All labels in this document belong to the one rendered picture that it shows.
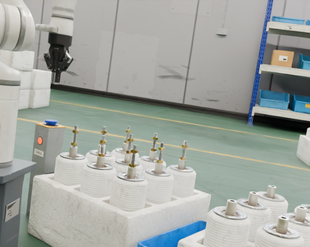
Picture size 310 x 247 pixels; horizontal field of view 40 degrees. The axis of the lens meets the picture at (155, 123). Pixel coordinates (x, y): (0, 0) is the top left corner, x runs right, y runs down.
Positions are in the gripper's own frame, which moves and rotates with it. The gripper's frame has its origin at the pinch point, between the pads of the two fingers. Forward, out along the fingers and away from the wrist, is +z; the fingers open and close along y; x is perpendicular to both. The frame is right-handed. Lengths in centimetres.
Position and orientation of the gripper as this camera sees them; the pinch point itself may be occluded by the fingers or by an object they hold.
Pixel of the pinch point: (55, 78)
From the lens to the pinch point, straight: 143.4
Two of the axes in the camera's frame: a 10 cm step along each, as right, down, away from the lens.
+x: -6.2, 0.1, -7.9
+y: -7.7, -1.9, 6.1
